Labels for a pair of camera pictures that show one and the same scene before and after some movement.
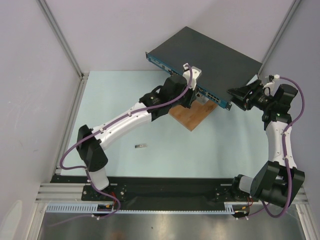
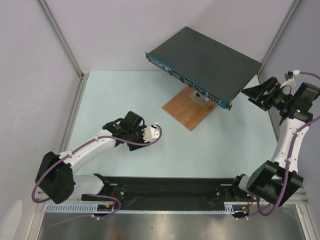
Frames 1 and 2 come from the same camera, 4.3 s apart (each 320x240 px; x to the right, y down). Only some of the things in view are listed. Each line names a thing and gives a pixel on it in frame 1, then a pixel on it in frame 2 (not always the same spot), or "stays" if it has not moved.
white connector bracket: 196,73 -> 150,133
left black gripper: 191,97 -> 132,147
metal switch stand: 201,99 stays
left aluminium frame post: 83,76 stays
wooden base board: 193,117 stays
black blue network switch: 222,67 stays
